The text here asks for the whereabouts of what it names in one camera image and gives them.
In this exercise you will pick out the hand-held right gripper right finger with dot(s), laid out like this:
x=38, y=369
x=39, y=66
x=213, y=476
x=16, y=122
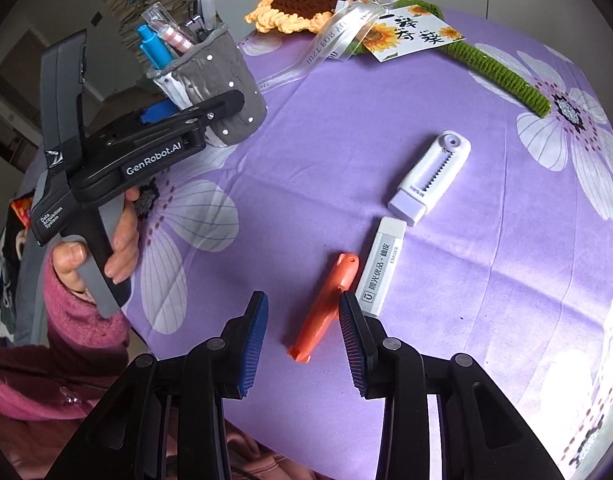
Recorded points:
x=351, y=345

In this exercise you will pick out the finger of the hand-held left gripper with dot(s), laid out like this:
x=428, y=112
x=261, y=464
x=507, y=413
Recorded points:
x=159, y=111
x=221, y=105

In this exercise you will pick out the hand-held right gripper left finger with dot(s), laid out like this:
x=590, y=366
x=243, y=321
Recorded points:
x=254, y=340

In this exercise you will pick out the grey felt pen holder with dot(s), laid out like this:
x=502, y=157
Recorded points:
x=226, y=75

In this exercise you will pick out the orange utility cutter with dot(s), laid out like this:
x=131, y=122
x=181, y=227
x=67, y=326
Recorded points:
x=321, y=310

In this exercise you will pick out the person's left forearm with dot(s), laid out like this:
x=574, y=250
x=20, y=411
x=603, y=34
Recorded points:
x=81, y=320

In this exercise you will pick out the person's left hand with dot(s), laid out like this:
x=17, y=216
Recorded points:
x=126, y=240

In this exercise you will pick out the blue retractable pen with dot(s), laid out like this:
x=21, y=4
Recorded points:
x=156, y=52

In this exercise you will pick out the pink checked pen clear cap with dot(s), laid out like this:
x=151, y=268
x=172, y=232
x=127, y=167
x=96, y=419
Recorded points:
x=179, y=37

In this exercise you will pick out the white block eraser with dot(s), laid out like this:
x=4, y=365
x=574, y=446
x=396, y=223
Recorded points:
x=381, y=265

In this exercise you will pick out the black pen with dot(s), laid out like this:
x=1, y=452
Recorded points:
x=196, y=22

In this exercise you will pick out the translucent grey pen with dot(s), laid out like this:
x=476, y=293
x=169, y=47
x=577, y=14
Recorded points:
x=208, y=2

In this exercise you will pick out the purple floral tablecloth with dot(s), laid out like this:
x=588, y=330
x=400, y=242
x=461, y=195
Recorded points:
x=336, y=160

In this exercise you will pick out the white printed ribbon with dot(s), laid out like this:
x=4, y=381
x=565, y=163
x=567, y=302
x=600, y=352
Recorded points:
x=346, y=22

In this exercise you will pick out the white lavender retractable eraser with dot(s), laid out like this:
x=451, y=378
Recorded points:
x=431, y=175

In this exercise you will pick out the sunflower print card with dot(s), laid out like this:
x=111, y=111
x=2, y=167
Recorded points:
x=411, y=32

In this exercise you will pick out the pink fleece jacket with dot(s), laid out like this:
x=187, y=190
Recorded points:
x=46, y=410

